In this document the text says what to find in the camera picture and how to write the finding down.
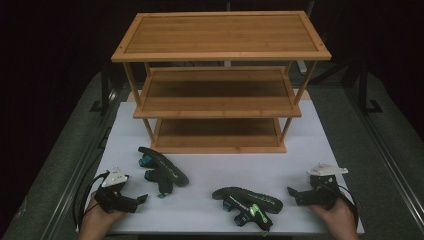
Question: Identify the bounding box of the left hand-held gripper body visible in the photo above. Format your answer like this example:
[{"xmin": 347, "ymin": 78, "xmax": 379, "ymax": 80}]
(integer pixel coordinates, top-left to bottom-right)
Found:
[{"xmin": 94, "ymin": 166, "xmax": 139, "ymax": 215}]

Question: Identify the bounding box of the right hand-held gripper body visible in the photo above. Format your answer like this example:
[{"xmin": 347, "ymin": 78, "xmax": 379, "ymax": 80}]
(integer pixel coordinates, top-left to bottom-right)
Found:
[{"xmin": 293, "ymin": 162, "xmax": 350, "ymax": 211}]

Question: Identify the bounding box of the black green sandal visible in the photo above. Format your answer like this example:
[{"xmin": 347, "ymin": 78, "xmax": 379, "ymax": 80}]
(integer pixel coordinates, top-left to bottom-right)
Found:
[
  {"xmin": 211, "ymin": 186, "xmax": 284, "ymax": 238},
  {"xmin": 137, "ymin": 146, "xmax": 190, "ymax": 199}
]

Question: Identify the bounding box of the three-tier wooden shelf rack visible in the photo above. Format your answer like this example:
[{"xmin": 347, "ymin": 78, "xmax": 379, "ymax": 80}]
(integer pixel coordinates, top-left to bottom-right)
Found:
[{"xmin": 110, "ymin": 10, "xmax": 333, "ymax": 155}]

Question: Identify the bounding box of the person's left hand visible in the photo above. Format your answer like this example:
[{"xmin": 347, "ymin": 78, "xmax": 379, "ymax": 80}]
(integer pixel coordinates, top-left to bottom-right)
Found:
[{"xmin": 78, "ymin": 191, "xmax": 128, "ymax": 240}]

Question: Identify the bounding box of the person's right hand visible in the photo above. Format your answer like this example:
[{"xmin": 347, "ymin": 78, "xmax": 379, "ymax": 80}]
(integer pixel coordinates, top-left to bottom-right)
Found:
[{"xmin": 308, "ymin": 195, "xmax": 361, "ymax": 240}]

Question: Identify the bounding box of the white foam board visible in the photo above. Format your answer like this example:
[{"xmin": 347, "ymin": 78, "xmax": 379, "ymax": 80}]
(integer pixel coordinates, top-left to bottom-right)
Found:
[{"xmin": 75, "ymin": 99, "xmax": 365, "ymax": 236}]

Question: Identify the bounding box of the black metal stand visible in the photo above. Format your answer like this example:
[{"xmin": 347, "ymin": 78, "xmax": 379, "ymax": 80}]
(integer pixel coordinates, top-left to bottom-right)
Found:
[
  {"xmin": 89, "ymin": 61, "xmax": 117, "ymax": 117},
  {"xmin": 357, "ymin": 61, "xmax": 384, "ymax": 117}
]

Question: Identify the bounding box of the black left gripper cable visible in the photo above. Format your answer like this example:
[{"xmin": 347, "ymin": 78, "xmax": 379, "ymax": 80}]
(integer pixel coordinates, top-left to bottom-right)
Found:
[{"xmin": 72, "ymin": 171, "xmax": 111, "ymax": 232}]

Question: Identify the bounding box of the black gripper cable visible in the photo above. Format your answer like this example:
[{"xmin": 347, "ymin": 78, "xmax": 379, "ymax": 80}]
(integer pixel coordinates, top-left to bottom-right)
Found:
[
  {"xmin": 319, "ymin": 182, "xmax": 360, "ymax": 231},
  {"xmin": 72, "ymin": 171, "xmax": 111, "ymax": 232}
]

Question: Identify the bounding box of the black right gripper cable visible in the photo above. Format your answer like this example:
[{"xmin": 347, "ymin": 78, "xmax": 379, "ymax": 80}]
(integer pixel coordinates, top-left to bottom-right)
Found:
[{"xmin": 319, "ymin": 182, "xmax": 360, "ymax": 231}]

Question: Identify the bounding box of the aluminium frame rail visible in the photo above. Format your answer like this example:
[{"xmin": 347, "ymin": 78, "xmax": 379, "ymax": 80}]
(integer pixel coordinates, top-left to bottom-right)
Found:
[
  {"xmin": 345, "ymin": 85, "xmax": 424, "ymax": 232},
  {"xmin": 39, "ymin": 89, "xmax": 118, "ymax": 240}
]

